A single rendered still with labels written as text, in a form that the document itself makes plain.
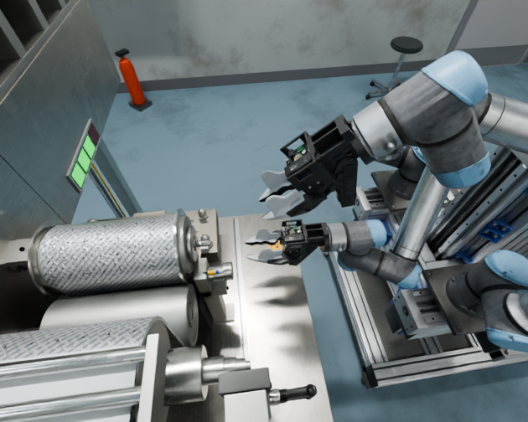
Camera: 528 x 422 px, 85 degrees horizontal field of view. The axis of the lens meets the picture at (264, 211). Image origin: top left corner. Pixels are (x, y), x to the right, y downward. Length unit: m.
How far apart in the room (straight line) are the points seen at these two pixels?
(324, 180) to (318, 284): 1.52
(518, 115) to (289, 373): 0.74
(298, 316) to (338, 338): 0.97
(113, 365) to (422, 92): 0.46
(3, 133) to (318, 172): 0.61
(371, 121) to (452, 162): 0.14
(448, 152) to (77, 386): 0.52
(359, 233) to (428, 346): 1.08
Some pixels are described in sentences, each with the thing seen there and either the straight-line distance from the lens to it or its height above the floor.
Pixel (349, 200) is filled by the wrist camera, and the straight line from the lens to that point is 0.53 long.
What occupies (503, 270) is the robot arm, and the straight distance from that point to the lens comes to 1.02.
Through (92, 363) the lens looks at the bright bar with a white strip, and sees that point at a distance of 0.35.
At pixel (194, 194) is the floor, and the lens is 2.38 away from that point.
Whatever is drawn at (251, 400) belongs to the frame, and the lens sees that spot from 0.32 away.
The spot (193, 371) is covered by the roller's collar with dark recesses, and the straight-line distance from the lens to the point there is 0.41.
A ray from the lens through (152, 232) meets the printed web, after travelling 0.57.
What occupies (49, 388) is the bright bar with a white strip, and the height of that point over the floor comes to 1.44.
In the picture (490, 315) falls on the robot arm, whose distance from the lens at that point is 1.00.
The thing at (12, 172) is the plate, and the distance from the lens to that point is 0.76.
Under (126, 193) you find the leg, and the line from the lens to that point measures 1.71.
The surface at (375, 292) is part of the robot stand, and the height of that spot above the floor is 0.21.
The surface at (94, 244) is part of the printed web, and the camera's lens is 0.60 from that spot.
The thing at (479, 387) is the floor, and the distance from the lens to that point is 2.10.
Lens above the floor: 1.76
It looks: 53 degrees down
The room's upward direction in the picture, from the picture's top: straight up
